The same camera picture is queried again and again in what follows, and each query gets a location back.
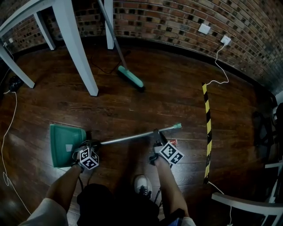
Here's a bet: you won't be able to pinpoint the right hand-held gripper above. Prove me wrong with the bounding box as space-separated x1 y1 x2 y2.
152 128 185 169

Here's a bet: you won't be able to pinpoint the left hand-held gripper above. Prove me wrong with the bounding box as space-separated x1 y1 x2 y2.
79 131 103 171

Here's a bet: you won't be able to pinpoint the green long-handled dustpan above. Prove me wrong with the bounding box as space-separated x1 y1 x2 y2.
50 122 183 168

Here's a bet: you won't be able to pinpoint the person's right forearm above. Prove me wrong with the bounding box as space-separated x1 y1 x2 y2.
154 155 190 218

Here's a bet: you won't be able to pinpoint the person's left forearm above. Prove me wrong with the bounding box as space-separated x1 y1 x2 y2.
45 163 83 207

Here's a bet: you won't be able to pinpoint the person's left hand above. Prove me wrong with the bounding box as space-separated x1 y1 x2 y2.
71 141 86 171

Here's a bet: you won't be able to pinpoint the person's right hand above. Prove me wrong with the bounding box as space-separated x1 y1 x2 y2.
148 152 161 166

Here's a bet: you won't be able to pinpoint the yellow and black floor tape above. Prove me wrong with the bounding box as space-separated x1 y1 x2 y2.
201 82 213 185

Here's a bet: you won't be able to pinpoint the green broom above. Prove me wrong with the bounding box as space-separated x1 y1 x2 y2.
97 0 146 93

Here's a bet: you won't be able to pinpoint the person's black shorts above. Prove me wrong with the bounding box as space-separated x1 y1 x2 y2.
76 183 161 226

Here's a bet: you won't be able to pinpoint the black plastic bag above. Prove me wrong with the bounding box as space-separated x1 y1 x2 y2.
8 75 23 91

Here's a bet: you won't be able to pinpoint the white square table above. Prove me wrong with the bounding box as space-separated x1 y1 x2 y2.
0 0 115 97

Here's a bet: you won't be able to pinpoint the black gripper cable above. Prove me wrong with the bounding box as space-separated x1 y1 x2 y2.
77 171 92 193

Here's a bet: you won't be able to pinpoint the black lamp cable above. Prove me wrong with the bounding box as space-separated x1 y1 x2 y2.
90 50 131 75

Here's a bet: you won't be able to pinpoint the black shoulder strap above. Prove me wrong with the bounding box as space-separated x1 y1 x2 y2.
158 208 185 224

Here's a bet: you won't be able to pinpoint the long white floor cable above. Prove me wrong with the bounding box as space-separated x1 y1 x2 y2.
1 90 32 216

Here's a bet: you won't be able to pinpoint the white cable from wall socket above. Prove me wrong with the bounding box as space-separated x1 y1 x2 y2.
207 43 233 226

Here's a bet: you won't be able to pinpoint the white blank wall plate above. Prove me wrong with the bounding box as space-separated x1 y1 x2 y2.
198 23 211 35

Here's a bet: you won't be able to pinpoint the white wall socket with plug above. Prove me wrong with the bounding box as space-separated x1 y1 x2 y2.
220 35 232 46

